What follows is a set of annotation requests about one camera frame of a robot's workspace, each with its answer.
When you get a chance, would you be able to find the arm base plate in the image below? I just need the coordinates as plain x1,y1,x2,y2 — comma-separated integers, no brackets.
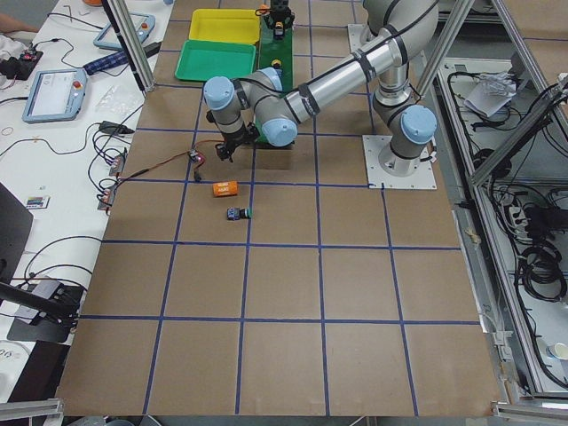
362,135,437,191
347,24,376,53

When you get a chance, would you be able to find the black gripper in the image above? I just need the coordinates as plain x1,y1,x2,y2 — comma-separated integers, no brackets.
215,122,260,163
264,0,295,29

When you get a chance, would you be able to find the teach pendant tablet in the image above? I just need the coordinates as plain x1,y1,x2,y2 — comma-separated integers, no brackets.
22,68,87,123
92,12,157,51

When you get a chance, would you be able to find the red black power cable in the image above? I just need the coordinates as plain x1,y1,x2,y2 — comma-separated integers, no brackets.
117,139,227,184

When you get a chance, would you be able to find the aluminium frame post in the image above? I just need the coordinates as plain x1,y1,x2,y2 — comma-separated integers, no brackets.
102,0,155,93

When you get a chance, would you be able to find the small controller circuit board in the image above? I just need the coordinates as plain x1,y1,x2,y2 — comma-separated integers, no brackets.
187,149,205,166

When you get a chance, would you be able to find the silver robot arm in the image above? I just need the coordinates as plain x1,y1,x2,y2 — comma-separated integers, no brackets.
203,1,438,177

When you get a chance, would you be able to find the green plastic tray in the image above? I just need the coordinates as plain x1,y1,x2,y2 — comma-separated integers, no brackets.
174,39,256,82

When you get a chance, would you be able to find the yellow plastic tray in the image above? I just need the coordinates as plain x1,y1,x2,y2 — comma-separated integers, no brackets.
188,9,260,44

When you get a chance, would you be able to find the yellow push button switch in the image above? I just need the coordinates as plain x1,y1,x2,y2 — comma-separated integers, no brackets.
272,21,285,40

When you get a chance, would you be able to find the orange cylinder printed 4680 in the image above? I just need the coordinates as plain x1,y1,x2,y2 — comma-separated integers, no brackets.
212,180,239,197

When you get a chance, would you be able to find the green conveyor belt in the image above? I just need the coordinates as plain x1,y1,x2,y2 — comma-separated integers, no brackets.
253,17,298,147

